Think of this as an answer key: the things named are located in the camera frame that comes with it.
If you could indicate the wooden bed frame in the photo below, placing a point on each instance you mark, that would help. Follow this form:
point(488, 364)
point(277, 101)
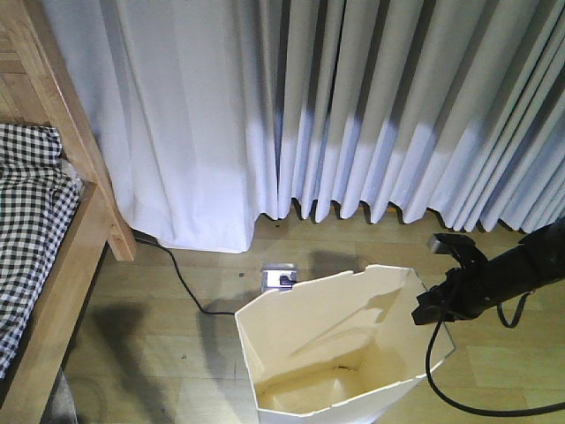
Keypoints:
point(36, 89)

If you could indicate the grey round rug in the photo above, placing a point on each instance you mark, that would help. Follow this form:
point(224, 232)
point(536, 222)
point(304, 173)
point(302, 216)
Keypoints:
point(60, 407)

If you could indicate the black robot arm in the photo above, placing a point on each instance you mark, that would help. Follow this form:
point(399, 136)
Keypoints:
point(479, 283)

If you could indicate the black white checkered bedding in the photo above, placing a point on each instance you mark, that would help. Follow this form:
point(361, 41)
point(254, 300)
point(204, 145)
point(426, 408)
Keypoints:
point(38, 202)

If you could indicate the white pleated curtain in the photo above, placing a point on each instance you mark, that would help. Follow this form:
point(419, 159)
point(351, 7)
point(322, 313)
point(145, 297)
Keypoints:
point(209, 114)

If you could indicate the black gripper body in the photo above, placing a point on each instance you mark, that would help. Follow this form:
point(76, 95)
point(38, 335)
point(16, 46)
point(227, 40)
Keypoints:
point(436, 306)

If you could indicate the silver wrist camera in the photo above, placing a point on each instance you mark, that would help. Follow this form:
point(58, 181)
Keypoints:
point(446, 243)

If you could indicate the white plastic trash bin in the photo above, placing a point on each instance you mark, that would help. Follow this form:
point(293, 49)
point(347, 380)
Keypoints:
point(338, 349)

